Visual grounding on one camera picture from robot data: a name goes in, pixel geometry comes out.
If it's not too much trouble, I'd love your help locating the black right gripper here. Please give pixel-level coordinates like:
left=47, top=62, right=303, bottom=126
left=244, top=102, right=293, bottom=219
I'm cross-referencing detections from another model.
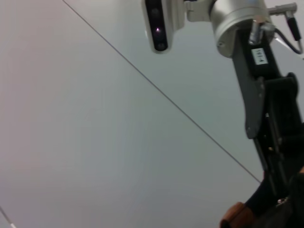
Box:
left=231, top=23, right=304, bottom=203

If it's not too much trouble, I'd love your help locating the black bag with orange handles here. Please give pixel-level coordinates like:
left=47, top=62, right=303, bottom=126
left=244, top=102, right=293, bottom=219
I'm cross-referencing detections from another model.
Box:
left=219, top=166, right=304, bottom=228

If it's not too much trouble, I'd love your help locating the right gripper cable with connectors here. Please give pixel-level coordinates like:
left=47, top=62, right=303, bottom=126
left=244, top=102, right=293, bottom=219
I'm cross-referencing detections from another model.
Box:
left=248, top=2, right=304, bottom=54

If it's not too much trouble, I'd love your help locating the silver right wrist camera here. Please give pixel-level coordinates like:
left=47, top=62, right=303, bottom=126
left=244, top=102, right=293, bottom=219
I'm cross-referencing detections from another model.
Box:
left=142, top=0, right=187, bottom=55

